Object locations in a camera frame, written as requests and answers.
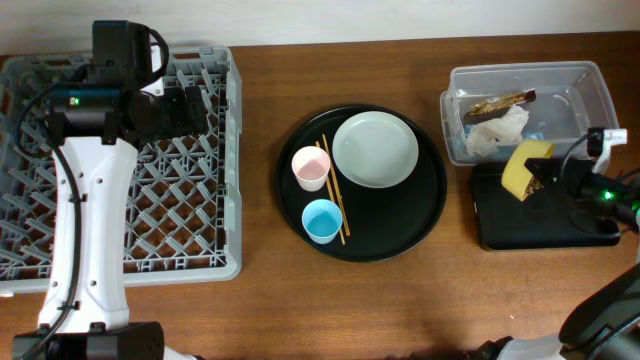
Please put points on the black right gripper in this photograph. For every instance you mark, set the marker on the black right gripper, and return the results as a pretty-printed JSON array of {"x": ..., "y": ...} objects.
[{"x": 563, "y": 189}]

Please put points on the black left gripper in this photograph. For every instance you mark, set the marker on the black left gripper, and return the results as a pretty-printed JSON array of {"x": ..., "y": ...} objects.
[{"x": 184, "y": 124}]

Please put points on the food scraps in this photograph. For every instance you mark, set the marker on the food scraps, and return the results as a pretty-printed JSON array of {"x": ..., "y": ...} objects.
[{"x": 531, "y": 187}]

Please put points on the yellow bowl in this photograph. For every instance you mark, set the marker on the yellow bowl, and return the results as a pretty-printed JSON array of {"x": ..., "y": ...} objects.
[{"x": 516, "y": 176}]

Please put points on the white napkin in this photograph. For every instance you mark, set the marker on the white napkin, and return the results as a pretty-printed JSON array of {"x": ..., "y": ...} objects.
[{"x": 485, "y": 138}]

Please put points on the gold snack wrapper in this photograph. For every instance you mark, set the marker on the gold snack wrapper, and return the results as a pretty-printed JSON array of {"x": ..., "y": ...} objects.
[{"x": 497, "y": 106}]

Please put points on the pink plastic cup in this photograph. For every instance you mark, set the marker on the pink plastic cup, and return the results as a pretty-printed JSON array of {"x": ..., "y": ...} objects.
[{"x": 310, "y": 166}]

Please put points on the blue plastic cup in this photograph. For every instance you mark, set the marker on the blue plastic cup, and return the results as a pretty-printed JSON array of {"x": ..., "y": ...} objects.
[{"x": 322, "y": 220}]

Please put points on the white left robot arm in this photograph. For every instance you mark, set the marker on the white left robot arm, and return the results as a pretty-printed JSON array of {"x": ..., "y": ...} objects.
[{"x": 95, "y": 124}]

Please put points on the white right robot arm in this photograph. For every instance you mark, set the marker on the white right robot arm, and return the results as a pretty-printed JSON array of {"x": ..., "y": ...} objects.
[{"x": 605, "y": 325}]

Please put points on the grey dishwasher rack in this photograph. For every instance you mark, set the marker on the grey dishwasher rack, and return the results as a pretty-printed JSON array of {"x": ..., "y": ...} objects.
[{"x": 183, "y": 215}]

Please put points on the black rectangular tray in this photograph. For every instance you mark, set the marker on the black rectangular tray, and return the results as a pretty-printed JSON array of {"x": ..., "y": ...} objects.
[{"x": 542, "y": 220}]

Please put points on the clear plastic bin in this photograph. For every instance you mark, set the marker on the clear plastic bin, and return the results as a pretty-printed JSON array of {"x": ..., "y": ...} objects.
[{"x": 571, "y": 97}]

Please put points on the wooden chopstick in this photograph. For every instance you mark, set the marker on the wooden chopstick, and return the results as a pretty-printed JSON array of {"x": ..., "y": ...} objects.
[
  {"x": 332, "y": 199},
  {"x": 338, "y": 195}
]

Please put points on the round black tray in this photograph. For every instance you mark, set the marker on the round black tray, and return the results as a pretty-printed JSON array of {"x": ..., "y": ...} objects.
[{"x": 383, "y": 222}]

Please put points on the grey round plate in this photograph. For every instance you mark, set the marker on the grey round plate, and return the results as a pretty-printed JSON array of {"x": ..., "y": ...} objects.
[{"x": 375, "y": 149}]

